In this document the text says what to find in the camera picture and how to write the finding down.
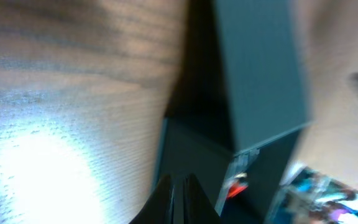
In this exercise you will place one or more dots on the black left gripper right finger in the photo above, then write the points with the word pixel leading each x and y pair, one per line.
pixel 197 208

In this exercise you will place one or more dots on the red handled cutting pliers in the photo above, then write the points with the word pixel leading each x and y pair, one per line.
pixel 235 189

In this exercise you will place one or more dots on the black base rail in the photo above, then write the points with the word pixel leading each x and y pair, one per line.
pixel 307 196

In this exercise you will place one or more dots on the dark green box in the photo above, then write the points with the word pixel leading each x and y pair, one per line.
pixel 241 87

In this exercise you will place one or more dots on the blue precision screwdriver set case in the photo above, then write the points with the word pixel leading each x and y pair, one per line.
pixel 236 172

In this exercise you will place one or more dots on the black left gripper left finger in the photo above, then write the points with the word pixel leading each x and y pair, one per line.
pixel 159 207

